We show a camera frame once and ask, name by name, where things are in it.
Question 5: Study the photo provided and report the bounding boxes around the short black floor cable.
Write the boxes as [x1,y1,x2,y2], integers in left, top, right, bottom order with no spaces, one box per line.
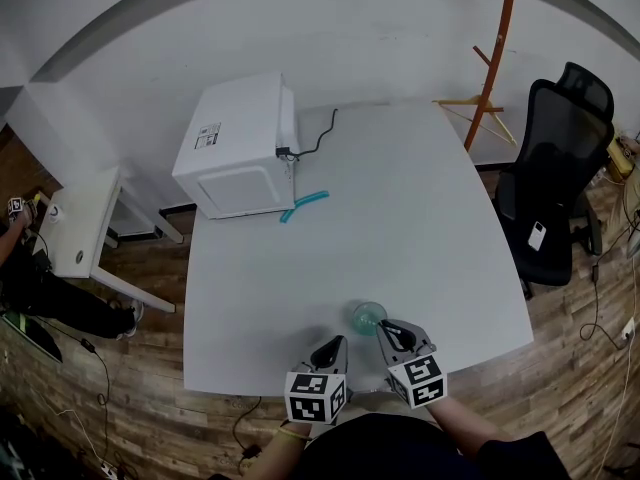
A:
[231,394,265,465]

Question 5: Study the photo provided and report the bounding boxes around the black power cable with adapter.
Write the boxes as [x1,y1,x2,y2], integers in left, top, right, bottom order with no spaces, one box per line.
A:
[579,211,630,354]

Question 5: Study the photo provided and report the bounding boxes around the clear plastic cup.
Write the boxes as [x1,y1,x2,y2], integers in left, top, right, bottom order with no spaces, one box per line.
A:
[349,299,388,339]

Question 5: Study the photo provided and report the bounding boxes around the person's left forearm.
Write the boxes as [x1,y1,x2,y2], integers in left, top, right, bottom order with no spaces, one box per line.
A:
[248,419,315,480]

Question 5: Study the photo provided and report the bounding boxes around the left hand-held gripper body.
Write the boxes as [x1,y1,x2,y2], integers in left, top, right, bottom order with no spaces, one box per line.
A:
[284,362,348,427]

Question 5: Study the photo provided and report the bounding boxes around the black mesh office chair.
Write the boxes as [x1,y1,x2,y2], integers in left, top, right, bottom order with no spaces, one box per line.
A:
[491,61,617,300]

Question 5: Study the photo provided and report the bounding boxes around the orange coat rack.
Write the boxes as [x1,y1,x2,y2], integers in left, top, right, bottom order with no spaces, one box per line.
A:
[463,0,522,154]

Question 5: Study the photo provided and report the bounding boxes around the white box appliance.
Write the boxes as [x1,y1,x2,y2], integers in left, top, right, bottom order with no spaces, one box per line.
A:
[171,71,302,221]

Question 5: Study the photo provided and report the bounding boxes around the white smartphone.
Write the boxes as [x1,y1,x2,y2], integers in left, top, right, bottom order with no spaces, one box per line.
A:
[527,220,549,253]

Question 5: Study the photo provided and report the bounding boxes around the wooden clothes hanger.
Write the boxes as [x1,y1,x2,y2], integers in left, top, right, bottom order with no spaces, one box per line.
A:
[431,94,519,147]

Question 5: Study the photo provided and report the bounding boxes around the person's right forearm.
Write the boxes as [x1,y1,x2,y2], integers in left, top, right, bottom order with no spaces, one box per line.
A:
[428,394,512,463]

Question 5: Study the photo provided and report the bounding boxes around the white floor cable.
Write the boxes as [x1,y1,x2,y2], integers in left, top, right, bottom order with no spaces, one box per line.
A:
[613,331,640,470]

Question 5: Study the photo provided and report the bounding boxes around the thin black appliance cable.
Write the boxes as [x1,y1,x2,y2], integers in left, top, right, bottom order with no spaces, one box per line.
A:
[275,108,340,162]

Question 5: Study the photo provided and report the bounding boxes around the teal corrugated tube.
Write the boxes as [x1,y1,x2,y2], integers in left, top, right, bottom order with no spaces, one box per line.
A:
[278,189,331,226]

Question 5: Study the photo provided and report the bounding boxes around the light wooden desk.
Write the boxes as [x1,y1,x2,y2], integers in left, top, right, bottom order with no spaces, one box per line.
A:
[606,134,640,185]

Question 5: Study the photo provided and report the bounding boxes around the long black floor cable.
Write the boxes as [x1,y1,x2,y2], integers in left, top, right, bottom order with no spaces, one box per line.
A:
[33,316,127,470]

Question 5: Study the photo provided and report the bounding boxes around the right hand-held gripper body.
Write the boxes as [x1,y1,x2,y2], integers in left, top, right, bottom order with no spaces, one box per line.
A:
[386,343,448,411]

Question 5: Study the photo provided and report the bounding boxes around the person's black shirt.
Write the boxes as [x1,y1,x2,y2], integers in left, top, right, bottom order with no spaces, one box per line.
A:
[293,412,572,480]

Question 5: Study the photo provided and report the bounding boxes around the white side table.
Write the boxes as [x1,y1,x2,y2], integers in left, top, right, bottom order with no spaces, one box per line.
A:
[36,164,185,315]

